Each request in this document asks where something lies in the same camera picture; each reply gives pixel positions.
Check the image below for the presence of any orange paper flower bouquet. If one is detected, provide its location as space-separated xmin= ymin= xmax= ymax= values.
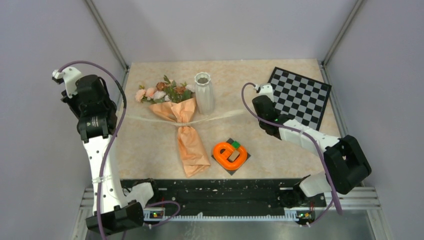
xmin=134 ymin=75 xmax=211 ymax=178

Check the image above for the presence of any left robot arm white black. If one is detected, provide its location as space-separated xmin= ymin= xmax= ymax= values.
xmin=56 ymin=74 xmax=144 ymax=237

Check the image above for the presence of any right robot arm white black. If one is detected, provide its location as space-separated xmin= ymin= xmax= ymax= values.
xmin=252 ymin=95 xmax=372 ymax=206

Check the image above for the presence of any white ribbed vase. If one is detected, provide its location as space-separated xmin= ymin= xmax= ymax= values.
xmin=194 ymin=72 xmax=215 ymax=115

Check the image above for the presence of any black grey checkerboard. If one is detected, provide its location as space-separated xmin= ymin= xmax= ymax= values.
xmin=268 ymin=67 xmax=332 ymax=131

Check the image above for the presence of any green cube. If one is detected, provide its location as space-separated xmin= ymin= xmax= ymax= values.
xmin=231 ymin=141 xmax=241 ymax=150

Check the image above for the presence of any tan wooden block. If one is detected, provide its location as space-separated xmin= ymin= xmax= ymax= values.
xmin=227 ymin=150 xmax=240 ymax=163

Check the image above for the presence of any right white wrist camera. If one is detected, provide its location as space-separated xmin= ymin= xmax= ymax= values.
xmin=254 ymin=83 xmax=274 ymax=103

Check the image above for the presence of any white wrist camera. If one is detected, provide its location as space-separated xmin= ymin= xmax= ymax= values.
xmin=254 ymin=83 xmax=274 ymax=103
xmin=52 ymin=66 xmax=83 ymax=99

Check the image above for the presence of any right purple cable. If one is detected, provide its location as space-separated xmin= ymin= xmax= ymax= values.
xmin=240 ymin=82 xmax=344 ymax=226

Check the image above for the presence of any purple cable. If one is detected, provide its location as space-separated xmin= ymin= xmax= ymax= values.
xmin=240 ymin=82 xmax=344 ymax=226
xmin=57 ymin=60 xmax=181 ymax=240

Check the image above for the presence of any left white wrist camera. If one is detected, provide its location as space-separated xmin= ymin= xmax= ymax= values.
xmin=52 ymin=66 xmax=83 ymax=99

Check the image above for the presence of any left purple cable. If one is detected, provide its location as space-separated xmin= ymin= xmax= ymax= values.
xmin=57 ymin=60 xmax=181 ymax=240

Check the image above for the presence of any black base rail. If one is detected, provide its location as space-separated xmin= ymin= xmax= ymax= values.
xmin=121 ymin=178 xmax=327 ymax=217

